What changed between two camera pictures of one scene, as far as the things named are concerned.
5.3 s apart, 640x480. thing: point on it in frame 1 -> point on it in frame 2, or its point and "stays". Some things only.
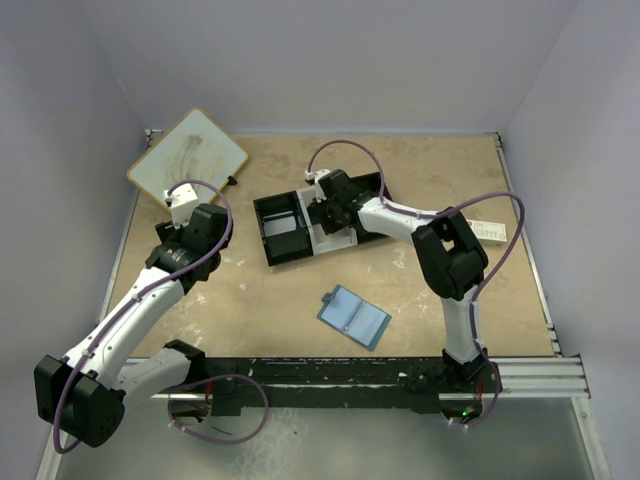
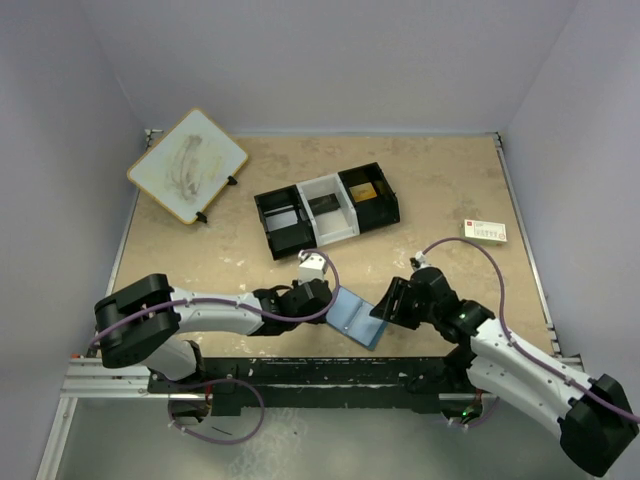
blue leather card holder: (354, 316) stays
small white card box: (488, 233) stays
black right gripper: (320, 214) -> (400, 304)
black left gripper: (165, 231) -> (323, 300)
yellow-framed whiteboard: (193, 147) stays
